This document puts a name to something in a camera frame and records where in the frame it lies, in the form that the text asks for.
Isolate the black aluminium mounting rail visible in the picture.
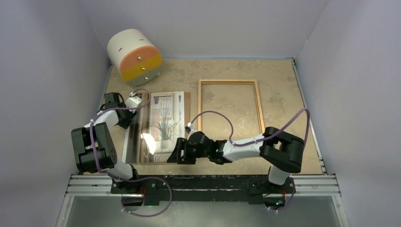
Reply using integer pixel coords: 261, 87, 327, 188
66, 175, 340, 206

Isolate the brown frame backing board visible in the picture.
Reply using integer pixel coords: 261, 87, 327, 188
125, 92, 192, 166

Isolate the plant photo print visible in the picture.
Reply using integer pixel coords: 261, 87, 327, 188
122, 91, 185, 164

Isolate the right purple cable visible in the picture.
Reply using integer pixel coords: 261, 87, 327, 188
188, 108, 311, 214

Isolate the round three-drawer cabinet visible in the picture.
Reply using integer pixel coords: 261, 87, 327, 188
107, 29, 163, 87

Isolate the wooden picture frame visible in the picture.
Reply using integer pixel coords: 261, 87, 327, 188
198, 79, 265, 132

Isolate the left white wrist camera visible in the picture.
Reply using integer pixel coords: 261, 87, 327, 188
124, 95, 143, 112

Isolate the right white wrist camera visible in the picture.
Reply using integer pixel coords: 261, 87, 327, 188
185, 122, 198, 137

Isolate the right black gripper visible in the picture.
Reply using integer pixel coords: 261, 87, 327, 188
168, 137, 210, 164

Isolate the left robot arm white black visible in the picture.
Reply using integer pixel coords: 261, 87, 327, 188
71, 92, 143, 193

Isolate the clear glass pane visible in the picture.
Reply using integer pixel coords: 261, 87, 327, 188
124, 91, 189, 164

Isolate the purple cable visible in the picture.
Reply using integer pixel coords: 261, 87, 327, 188
188, 108, 311, 214
89, 88, 173, 218

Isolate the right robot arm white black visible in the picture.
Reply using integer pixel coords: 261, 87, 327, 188
167, 127, 305, 192

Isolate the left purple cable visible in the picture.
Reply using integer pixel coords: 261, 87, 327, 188
89, 88, 173, 218

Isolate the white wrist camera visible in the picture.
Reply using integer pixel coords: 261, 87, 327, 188
124, 95, 143, 112
185, 122, 198, 137

